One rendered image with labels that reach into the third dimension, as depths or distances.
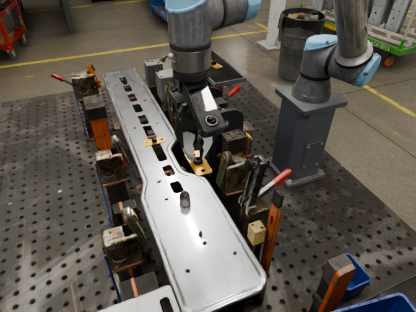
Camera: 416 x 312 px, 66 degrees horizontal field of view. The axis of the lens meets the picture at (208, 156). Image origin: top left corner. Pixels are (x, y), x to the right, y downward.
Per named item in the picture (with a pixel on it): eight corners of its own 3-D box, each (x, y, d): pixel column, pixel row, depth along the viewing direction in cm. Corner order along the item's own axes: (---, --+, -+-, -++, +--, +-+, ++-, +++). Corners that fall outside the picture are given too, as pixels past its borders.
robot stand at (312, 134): (299, 151, 165) (316, 79, 140) (325, 177, 150) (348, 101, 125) (264, 161, 159) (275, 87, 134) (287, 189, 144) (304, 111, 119)
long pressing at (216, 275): (95, 75, 170) (95, 72, 169) (137, 68, 176) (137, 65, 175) (184, 325, 71) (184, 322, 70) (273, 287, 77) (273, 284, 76)
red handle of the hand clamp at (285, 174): (239, 199, 89) (285, 163, 88) (243, 202, 91) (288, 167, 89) (247, 209, 86) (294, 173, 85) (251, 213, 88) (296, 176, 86)
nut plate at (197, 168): (184, 154, 75) (183, 150, 75) (199, 150, 76) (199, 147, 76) (197, 177, 69) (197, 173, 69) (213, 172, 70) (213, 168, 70)
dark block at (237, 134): (218, 217, 131) (220, 132, 105) (233, 212, 134) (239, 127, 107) (223, 226, 128) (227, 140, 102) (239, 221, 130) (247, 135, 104)
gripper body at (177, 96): (200, 108, 73) (200, 56, 66) (216, 126, 67) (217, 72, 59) (168, 114, 71) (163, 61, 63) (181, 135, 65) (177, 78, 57)
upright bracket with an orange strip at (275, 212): (254, 297, 105) (273, 188, 74) (257, 296, 106) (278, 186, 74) (258, 306, 103) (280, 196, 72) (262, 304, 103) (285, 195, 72)
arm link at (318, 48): (311, 62, 130) (318, 28, 122) (341, 72, 122) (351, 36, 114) (293, 70, 124) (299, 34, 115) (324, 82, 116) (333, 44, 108)
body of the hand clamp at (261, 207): (233, 270, 113) (239, 200, 91) (250, 263, 115) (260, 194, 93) (241, 284, 109) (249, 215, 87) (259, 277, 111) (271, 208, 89)
